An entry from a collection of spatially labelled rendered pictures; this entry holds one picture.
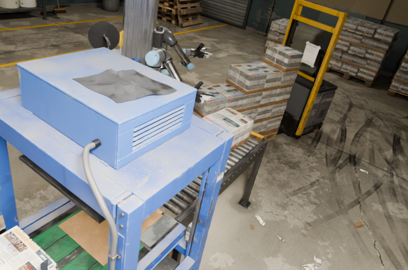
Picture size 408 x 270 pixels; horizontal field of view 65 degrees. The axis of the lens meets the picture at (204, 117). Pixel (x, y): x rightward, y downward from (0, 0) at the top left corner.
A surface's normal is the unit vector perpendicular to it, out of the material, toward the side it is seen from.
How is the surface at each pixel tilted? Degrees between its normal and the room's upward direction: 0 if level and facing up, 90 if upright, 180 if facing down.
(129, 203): 0
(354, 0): 90
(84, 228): 0
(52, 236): 0
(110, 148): 90
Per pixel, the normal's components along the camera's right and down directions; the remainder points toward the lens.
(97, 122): -0.56, 0.32
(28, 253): 0.16, -0.86
